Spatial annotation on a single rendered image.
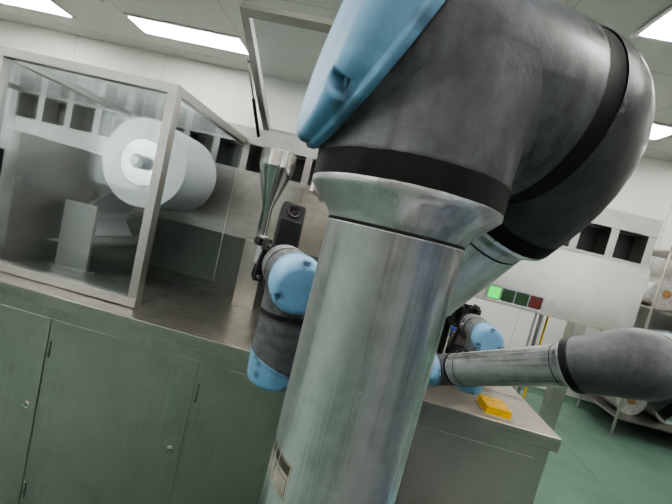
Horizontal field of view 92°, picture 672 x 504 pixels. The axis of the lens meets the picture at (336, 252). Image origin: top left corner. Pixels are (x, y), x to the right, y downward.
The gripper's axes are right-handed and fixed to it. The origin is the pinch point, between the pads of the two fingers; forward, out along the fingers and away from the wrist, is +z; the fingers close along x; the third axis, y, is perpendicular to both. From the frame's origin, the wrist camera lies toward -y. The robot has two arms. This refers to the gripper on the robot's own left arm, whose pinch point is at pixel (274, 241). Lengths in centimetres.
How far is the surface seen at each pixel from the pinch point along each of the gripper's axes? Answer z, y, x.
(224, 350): 18.9, 35.6, -0.2
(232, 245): 88, 14, -5
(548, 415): 35, 41, 161
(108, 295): 42, 36, -37
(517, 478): -13, 40, 83
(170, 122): 38, -21, -35
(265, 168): 54, -21, -4
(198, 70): 371, -138, -96
